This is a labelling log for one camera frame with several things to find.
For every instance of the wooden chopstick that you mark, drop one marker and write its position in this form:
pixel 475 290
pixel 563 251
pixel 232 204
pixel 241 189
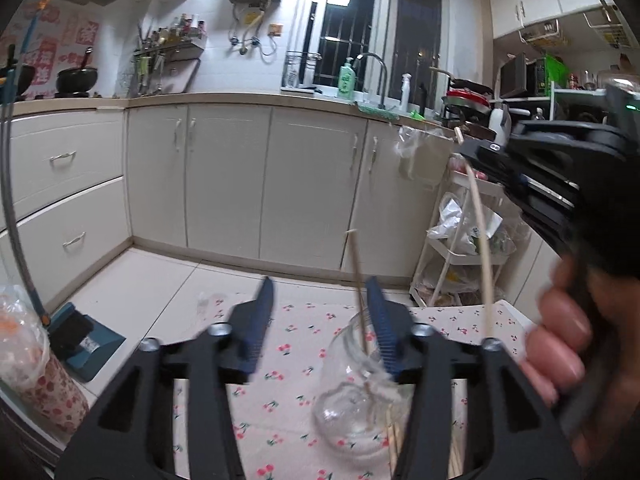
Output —
pixel 358 280
pixel 395 455
pixel 486 285

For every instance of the green plastic bag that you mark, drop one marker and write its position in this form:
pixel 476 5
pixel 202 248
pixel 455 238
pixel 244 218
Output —
pixel 556 70

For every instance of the pink printed wall sheet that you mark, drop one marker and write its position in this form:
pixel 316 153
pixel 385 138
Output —
pixel 55 40

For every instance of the clear hanging plastic bag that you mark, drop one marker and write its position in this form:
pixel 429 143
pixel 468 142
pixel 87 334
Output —
pixel 420 155

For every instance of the person's right hand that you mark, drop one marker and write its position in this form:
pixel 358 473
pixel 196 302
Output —
pixel 560 325

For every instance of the blue dustpan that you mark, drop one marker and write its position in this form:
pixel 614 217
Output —
pixel 95 355

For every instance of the stacked pots and pans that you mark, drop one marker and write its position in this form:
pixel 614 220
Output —
pixel 465 102

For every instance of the black wok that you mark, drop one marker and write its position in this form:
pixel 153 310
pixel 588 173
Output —
pixel 76 80

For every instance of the clear glass jar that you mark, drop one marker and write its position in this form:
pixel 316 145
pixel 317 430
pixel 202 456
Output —
pixel 345 410

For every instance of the red patterned cylinder container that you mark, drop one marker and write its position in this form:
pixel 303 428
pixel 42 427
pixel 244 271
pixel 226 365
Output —
pixel 50 395

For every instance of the wall spice rack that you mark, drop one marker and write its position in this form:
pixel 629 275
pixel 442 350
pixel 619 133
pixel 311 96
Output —
pixel 170 45

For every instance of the hanging cutting board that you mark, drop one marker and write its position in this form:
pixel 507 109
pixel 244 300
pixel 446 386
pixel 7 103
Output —
pixel 184 75

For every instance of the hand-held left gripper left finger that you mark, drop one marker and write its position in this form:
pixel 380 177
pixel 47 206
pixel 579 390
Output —
pixel 260 320

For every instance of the white plastic jug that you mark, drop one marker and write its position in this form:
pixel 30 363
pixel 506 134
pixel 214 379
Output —
pixel 498 122

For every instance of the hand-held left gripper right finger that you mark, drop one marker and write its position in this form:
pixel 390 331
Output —
pixel 385 330

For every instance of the green sink mat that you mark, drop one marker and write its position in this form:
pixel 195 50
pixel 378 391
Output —
pixel 377 111

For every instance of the dark bottle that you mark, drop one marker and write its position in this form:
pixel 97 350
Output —
pixel 420 100

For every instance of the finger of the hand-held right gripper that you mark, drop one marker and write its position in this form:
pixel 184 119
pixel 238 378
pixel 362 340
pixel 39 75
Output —
pixel 550 215
pixel 492 155

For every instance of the grey broom pole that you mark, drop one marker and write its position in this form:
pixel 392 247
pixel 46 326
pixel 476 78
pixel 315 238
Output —
pixel 12 220

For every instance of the white spray bottle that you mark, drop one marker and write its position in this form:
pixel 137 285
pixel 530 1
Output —
pixel 406 95

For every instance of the wall power outlet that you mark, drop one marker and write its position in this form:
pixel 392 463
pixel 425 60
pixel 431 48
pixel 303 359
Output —
pixel 275 29

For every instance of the metal sink faucet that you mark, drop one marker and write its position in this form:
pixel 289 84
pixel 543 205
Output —
pixel 382 75

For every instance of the white trolley cart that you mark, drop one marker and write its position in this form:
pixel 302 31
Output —
pixel 435 265

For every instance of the black pot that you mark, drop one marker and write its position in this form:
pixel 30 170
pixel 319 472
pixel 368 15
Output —
pixel 17 80

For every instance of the beige kitchen countertop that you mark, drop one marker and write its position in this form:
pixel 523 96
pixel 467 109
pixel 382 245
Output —
pixel 225 97

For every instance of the white plastic bag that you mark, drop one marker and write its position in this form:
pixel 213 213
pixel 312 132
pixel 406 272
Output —
pixel 457 225

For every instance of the green soap bottle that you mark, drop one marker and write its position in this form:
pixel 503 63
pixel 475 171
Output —
pixel 346 82

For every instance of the barred kitchen window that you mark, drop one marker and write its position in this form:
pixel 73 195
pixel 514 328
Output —
pixel 350 35

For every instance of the cherry print tablecloth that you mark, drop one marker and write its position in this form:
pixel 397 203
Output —
pixel 300 350

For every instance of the black microwave oven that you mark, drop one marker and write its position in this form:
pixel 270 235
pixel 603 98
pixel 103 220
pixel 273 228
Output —
pixel 522 76

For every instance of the white cabinet door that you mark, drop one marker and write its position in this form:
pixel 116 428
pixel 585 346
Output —
pixel 390 220
pixel 310 185
pixel 225 180
pixel 155 175

